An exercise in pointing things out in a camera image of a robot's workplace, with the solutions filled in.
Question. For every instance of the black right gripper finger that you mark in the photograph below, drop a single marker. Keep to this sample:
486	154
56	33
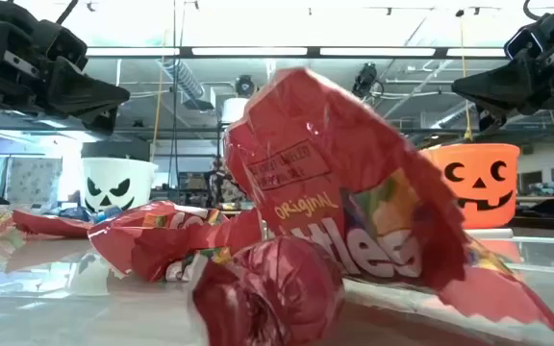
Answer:
488	120
503	89

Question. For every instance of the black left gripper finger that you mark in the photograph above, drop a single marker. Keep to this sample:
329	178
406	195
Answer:
105	122
84	93

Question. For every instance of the red Skittles candy pack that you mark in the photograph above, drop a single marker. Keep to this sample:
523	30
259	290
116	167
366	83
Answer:
46	223
152	245
306	168

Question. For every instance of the black vertical pole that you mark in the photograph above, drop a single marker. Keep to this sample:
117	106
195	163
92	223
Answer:
175	120

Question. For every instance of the orange pumpkin face bucket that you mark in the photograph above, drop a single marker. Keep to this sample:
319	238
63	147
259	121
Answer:
479	202

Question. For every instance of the grey patterned partition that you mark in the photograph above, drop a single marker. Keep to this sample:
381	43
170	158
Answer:
34	180

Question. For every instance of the white hanging lamp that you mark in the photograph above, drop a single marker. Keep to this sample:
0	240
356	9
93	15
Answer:
234	109

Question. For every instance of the black hanging spotlight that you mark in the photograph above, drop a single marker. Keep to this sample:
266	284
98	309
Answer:
244	85
366	79

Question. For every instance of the ceiling light strip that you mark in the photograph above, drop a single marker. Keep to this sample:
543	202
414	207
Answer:
248	51

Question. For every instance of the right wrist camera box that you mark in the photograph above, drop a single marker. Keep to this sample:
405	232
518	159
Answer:
522	43

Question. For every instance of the silver corrugated duct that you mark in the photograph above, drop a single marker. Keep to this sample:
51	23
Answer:
185	79

